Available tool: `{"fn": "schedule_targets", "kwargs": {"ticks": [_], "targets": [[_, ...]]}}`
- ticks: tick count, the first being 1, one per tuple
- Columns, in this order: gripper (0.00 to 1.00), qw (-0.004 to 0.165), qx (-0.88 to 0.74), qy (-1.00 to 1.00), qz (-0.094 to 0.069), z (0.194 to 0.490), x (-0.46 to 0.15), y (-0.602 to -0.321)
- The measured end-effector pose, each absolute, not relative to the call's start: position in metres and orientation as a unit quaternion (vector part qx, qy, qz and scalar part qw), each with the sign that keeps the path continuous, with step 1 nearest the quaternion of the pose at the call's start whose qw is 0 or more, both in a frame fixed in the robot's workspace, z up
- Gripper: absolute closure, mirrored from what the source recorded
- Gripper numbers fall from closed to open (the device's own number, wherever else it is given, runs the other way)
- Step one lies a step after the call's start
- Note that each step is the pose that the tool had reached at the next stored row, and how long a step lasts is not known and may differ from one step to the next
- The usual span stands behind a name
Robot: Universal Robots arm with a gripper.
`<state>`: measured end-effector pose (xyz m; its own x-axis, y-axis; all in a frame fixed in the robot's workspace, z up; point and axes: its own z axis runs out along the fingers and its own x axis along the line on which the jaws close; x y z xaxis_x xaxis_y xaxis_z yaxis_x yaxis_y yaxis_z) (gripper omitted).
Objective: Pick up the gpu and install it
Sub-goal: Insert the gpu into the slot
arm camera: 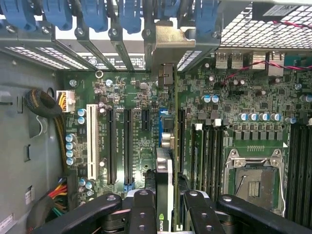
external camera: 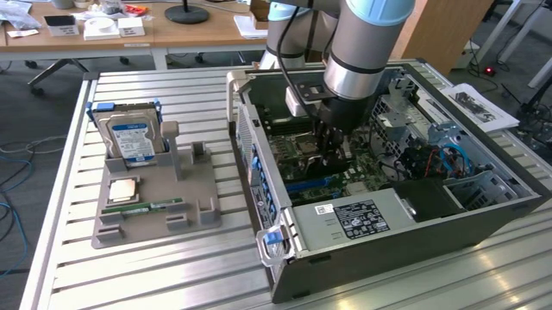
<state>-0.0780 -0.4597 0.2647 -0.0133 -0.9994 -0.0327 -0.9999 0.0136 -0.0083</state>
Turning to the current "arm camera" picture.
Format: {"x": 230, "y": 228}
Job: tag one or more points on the white expansion slot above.
{"x": 92, "y": 141}

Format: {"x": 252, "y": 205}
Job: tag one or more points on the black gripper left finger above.
{"x": 80, "y": 214}

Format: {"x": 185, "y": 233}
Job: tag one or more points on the blue expansion slot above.
{"x": 162, "y": 113}

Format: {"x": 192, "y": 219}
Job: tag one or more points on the blue slot retention clip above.
{"x": 20, "y": 14}
{"x": 95, "y": 14}
{"x": 58, "y": 14}
{"x": 206, "y": 17}
{"x": 130, "y": 17}
{"x": 168, "y": 8}

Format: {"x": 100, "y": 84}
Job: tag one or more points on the silver locking lever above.
{"x": 282, "y": 190}

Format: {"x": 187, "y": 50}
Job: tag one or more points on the green motherboard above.
{"x": 136, "y": 97}

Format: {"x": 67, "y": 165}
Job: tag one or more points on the long black expansion slot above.
{"x": 111, "y": 146}
{"x": 182, "y": 136}
{"x": 128, "y": 146}

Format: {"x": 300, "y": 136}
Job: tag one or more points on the white power connector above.
{"x": 68, "y": 101}

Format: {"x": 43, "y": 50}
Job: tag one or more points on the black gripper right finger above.
{"x": 256, "y": 217}

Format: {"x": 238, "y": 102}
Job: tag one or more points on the short black expansion slot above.
{"x": 146, "y": 119}

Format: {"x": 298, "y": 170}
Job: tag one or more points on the open black PC case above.
{"x": 256, "y": 29}

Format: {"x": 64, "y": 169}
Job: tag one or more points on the CPU socket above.
{"x": 256, "y": 185}

